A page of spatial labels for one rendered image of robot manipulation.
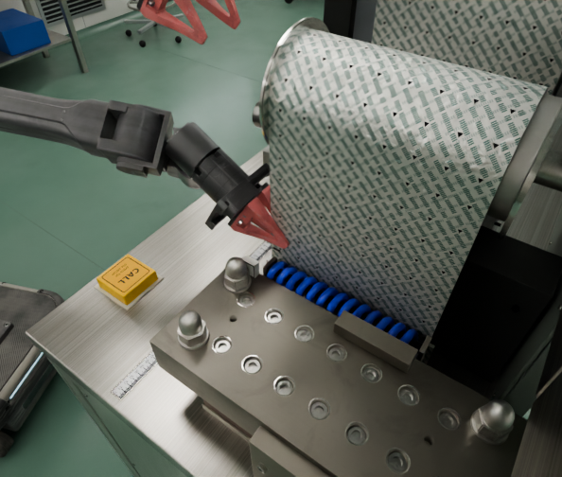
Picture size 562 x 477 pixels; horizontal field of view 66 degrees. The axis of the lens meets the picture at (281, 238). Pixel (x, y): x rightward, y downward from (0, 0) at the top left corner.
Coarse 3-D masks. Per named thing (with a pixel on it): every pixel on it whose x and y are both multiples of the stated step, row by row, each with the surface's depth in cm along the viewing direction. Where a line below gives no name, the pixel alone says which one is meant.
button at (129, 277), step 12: (120, 264) 74; (132, 264) 74; (144, 264) 74; (108, 276) 72; (120, 276) 72; (132, 276) 72; (144, 276) 72; (156, 276) 74; (108, 288) 71; (120, 288) 71; (132, 288) 71; (144, 288) 73; (120, 300) 71; (132, 300) 72
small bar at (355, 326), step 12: (348, 312) 52; (336, 324) 51; (348, 324) 51; (360, 324) 51; (348, 336) 51; (360, 336) 50; (372, 336) 50; (384, 336) 50; (372, 348) 50; (384, 348) 49; (396, 348) 49; (408, 348) 49; (384, 360) 50; (396, 360) 48; (408, 360) 48
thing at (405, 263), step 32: (288, 192) 52; (320, 192) 49; (352, 192) 46; (288, 224) 55; (320, 224) 52; (352, 224) 49; (384, 224) 46; (416, 224) 43; (288, 256) 60; (320, 256) 55; (352, 256) 52; (384, 256) 49; (416, 256) 46; (448, 256) 43; (352, 288) 55; (384, 288) 52; (416, 288) 49; (448, 288) 46; (416, 320) 52
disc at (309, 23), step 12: (300, 24) 44; (312, 24) 46; (324, 24) 48; (288, 36) 43; (276, 48) 43; (276, 60) 43; (264, 84) 44; (264, 96) 44; (264, 108) 45; (264, 120) 46; (264, 132) 47
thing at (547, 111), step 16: (544, 96) 37; (544, 112) 35; (528, 128) 35; (544, 128) 34; (528, 144) 35; (512, 160) 35; (528, 160) 35; (512, 176) 36; (496, 192) 37; (512, 192) 36; (496, 208) 38
